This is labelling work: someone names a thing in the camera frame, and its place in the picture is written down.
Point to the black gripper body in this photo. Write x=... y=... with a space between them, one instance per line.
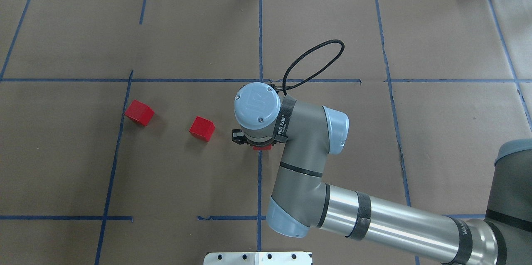
x=237 y=137

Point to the red cube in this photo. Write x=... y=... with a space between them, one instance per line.
x=202 y=129
x=139 y=113
x=263 y=148

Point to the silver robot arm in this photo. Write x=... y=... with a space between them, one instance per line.
x=440 y=170

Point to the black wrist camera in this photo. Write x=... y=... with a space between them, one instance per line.
x=238 y=137

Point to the white camera post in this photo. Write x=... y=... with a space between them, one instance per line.
x=259 y=258

